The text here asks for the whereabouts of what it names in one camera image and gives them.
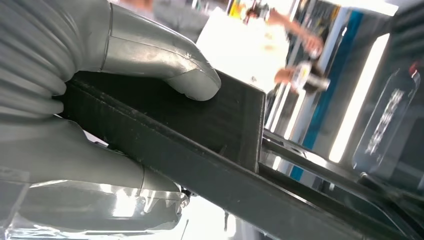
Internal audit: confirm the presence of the person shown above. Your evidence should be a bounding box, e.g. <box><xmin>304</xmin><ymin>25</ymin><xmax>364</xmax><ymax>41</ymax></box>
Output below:
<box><xmin>195</xmin><ymin>0</ymin><xmax>332</xmax><ymax>97</ymax></box>

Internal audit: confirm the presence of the bottle with white label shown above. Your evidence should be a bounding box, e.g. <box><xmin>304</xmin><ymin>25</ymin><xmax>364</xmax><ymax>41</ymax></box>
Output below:
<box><xmin>293</xmin><ymin>61</ymin><xmax>331</xmax><ymax>94</ymax></box>

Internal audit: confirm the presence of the white light strip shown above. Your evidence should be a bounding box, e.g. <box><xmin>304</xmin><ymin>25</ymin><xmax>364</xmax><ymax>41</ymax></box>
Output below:
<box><xmin>327</xmin><ymin>33</ymin><xmax>392</xmax><ymax>164</ymax></box>

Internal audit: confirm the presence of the clear acrylic sign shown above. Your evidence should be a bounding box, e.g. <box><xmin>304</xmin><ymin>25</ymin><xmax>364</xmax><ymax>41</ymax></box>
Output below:
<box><xmin>351</xmin><ymin>67</ymin><xmax>422</xmax><ymax>175</ymax></box>

